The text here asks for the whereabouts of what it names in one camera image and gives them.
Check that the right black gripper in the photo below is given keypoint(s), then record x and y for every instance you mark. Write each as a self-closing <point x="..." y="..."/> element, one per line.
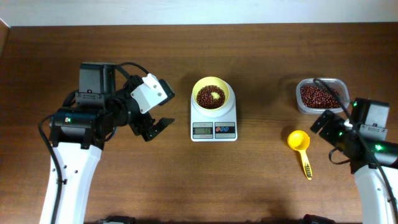
<point x="325" y="125"/>

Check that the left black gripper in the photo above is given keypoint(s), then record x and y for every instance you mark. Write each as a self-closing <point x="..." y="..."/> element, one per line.
<point x="142" y="125"/>

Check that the yellow measuring scoop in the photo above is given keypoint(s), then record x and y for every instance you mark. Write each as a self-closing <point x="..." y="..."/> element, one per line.
<point x="299" y="141"/>

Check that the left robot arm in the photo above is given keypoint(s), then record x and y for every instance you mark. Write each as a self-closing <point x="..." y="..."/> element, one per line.
<point x="107" y="98"/>

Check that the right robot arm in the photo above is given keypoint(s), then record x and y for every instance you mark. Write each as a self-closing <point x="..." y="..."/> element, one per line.
<point x="373" y="160"/>

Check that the pale yellow bowl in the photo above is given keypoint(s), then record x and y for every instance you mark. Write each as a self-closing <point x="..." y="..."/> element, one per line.
<point x="211" y="81"/>

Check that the white digital kitchen scale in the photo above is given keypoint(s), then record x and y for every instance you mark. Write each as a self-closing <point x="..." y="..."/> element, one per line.
<point x="219" y="125"/>

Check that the clear plastic container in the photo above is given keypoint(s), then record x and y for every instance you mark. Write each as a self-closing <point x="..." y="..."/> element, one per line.
<point x="333" y="83"/>

